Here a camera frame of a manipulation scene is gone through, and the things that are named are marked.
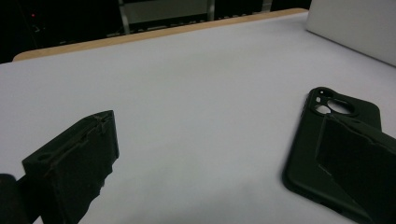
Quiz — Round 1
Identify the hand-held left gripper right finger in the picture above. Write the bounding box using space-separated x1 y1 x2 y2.
315 113 396 224

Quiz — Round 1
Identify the white plastic bin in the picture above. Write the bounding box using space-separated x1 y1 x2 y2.
304 0 396 68

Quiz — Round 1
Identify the white table mat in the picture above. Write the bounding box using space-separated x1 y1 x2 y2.
0 11 396 224

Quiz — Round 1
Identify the wooden table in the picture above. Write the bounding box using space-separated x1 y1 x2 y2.
12 7 309 63

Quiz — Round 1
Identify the black phone case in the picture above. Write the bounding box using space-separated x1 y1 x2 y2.
281 86 396 224

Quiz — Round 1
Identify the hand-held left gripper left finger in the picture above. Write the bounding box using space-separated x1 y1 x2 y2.
21 109 120 224

